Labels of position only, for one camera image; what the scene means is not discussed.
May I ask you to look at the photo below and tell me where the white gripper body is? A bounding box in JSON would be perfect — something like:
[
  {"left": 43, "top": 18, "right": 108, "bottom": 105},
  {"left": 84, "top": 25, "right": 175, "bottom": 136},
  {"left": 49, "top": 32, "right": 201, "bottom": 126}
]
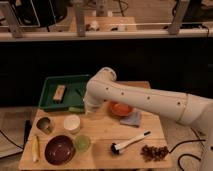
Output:
[{"left": 84, "top": 96, "right": 100, "bottom": 114}]

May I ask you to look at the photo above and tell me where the green pepper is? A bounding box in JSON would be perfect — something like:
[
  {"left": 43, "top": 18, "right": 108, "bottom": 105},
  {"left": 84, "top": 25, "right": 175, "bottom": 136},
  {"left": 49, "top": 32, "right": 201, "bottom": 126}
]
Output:
[{"left": 68, "top": 107, "right": 84, "bottom": 113}]

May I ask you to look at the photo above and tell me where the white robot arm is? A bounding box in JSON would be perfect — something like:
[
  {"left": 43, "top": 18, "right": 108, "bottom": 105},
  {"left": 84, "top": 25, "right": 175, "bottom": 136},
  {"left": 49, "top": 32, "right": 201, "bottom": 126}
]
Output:
[{"left": 84, "top": 67, "right": 213, "bottom": 171}]

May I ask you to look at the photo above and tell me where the green plastic cup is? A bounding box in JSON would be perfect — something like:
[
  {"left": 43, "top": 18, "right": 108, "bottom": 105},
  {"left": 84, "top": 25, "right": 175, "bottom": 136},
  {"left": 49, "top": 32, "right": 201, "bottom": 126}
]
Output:
[{"left": 74, "top": 135, "right": 91, "bottom": 152}]

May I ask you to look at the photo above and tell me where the metal cup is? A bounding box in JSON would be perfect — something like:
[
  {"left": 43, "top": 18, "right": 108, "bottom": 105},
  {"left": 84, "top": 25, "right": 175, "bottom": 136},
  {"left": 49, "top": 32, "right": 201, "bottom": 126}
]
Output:
[{"left": 36, "top": 117, "right": 53, "bottom": 135}]

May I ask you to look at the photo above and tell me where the green plastic tray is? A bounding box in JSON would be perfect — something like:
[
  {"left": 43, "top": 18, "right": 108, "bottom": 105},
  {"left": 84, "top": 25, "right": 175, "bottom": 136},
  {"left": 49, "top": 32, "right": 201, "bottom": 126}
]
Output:
[{"left": 39, "top": 75, "right": 90, "bottom": 112}]

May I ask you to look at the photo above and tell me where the white round container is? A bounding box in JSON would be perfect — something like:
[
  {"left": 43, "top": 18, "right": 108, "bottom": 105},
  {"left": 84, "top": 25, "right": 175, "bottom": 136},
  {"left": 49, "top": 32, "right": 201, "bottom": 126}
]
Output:
[{"left": 63, "top": 115, "right": 81, "bottom": 134}]

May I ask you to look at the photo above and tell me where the tan wooden block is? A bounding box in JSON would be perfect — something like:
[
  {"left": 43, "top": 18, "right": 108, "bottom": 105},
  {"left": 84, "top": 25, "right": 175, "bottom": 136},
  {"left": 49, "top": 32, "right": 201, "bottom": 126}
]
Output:
[{"left": 53, "top": 85, "right": 66, "bottom": 101}]

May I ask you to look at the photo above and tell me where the wooden cutting board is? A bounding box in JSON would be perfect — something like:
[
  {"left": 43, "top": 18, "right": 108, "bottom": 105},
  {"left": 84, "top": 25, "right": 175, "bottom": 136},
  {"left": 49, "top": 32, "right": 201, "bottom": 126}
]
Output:
[{"left": 18, "top": 81, "right": 173, "bottom": 171}]

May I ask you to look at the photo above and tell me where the blue grey cloth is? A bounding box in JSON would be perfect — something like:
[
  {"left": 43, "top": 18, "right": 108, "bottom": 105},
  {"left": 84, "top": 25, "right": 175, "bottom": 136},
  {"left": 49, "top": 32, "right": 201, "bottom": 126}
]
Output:
[{"left": 120, "top": 111, "right": 141, "bottom": 127}]

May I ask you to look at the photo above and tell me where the black and white brush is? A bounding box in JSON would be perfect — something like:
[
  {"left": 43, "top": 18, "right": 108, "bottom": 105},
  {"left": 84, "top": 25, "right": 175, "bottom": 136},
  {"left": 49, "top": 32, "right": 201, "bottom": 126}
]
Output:
[{"left": 111, "top": 131, "right": 151, "bottom": 155}]

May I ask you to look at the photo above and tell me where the dark red bowl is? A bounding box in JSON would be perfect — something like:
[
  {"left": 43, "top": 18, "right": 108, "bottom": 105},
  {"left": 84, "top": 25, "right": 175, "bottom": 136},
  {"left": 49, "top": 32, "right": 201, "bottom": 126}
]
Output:
[{"left": 44, "top": 135, "right": 75, "bottom": 165}]

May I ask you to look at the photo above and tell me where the yellow corn cob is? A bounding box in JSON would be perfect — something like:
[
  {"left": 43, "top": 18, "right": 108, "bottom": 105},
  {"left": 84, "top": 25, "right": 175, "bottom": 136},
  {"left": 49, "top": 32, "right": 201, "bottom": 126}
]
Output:
[{"left": 32, "top": 135, "right": 40, "bottom": 162}]

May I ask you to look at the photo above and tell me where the brown dried chili pile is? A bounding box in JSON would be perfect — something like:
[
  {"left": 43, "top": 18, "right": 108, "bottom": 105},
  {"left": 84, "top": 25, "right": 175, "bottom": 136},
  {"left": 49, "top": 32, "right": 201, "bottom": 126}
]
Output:
[{"left": 141, "top": 145, "right": 169, "bottom": 162}]

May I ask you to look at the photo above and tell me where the black box device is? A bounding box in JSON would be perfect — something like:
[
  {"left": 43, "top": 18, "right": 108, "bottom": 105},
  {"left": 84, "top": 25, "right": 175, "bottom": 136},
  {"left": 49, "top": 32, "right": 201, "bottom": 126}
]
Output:
[{"left": 11, "top": 0, "right": 67, "bottom": 27}]

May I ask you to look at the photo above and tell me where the black cable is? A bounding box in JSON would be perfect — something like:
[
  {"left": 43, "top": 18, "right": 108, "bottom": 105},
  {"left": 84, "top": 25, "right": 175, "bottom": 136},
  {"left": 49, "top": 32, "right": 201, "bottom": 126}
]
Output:
[{"left": 168, "top": 128, "right": 208, "bottom": 171}]

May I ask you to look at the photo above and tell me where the metal frame rail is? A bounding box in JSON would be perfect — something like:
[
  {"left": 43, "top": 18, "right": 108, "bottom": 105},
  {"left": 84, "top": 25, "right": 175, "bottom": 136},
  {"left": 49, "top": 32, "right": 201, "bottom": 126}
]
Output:
[{"left": 0, "top": 28, "right": 213, "bottom": 42}]

